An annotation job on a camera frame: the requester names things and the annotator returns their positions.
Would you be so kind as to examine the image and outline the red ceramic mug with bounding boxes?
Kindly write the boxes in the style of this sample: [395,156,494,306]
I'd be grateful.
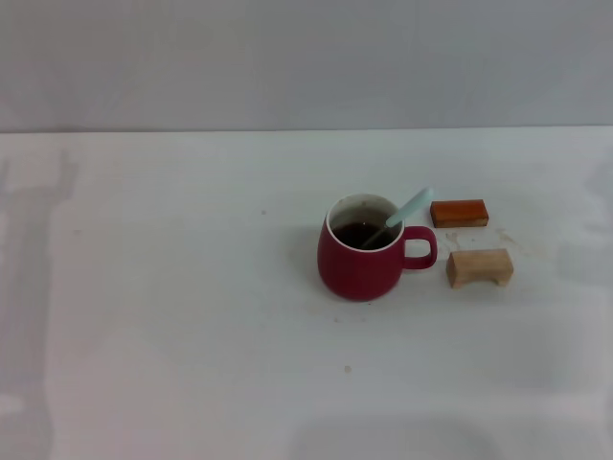
[316,193,439,303]

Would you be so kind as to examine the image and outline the metal spoon light blue handle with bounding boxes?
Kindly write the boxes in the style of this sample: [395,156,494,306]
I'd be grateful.
[359,187,435,250]

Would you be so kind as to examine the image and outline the dark coffee liquid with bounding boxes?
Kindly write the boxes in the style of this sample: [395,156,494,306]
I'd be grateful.
[331,221,397,251]

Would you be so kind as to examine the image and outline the dark orange wooden block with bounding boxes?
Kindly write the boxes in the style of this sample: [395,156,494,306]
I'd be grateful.
[429,199,490,229]

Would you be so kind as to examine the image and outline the light wooden block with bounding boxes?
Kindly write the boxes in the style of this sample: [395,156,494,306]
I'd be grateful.
[445,247,515,289]

